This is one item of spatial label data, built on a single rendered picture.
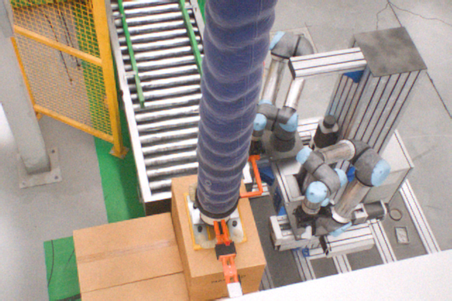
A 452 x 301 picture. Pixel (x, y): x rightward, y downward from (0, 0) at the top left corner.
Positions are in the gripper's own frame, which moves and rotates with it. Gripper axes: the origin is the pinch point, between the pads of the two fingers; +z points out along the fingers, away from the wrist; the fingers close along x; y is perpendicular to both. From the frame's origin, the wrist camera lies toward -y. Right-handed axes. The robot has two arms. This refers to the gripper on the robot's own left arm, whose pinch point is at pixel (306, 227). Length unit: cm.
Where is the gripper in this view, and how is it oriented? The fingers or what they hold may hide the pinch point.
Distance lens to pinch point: 275.9
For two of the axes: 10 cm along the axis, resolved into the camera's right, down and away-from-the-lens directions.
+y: -9.7, 1.7, -1.9
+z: -0.7, 5.4, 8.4
